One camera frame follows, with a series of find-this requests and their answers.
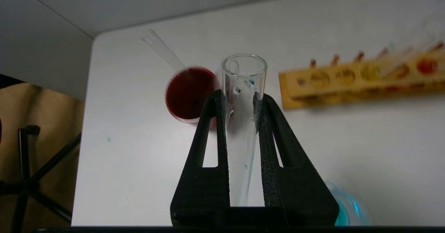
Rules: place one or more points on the clear glass dish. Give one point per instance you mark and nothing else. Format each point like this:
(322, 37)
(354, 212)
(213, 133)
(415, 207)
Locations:
(347, 210)

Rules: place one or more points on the wooden test tube rack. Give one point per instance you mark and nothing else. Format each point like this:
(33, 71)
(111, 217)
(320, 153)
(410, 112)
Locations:
(347, 87)

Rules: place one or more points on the red pigment test tube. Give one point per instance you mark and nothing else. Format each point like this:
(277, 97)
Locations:
(427, 66)

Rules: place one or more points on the deep yellow pigment test tube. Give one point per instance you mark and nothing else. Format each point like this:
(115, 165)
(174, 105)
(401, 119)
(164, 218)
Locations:
(370, 73)

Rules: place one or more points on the blue pigment test tube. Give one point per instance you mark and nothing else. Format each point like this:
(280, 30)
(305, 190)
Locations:
(243, 121)

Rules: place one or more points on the empty glass test tube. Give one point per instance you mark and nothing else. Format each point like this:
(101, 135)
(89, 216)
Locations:
(163, 50)

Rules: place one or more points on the black chair base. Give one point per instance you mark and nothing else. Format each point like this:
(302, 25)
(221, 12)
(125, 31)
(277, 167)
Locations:
(23, 163)

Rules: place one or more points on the dark red cup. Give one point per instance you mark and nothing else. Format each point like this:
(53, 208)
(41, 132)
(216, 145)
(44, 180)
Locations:
(187, 97)

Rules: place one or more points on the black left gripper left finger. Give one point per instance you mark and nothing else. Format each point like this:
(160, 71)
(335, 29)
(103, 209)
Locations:
(205, 198)

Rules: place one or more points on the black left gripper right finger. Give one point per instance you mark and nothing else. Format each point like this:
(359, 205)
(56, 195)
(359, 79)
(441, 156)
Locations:
(299, 198)

